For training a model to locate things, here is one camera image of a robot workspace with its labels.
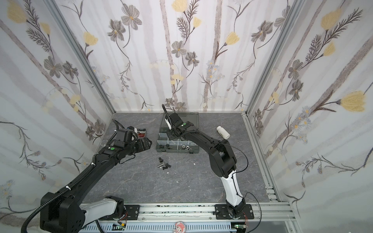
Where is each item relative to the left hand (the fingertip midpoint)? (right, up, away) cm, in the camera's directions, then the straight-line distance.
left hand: (147, 143), depth 83 cm
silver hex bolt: (+6, -15, +8) cm, 18 cm away
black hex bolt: (+6, -12, +10) cm, 17 cm away
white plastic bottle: (+49, +5, +21) cm, 54 cm away
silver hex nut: (+23, -5, +15) cm, 28 cm away
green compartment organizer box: (+24, -3, +15) cm, 28 cm away
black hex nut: (+9, -3, +15) cm, 18 cm away
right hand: (+13, +8, +7) cm, 17 cm away
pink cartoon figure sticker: (+20, -38, -16) cm, 46 cm away
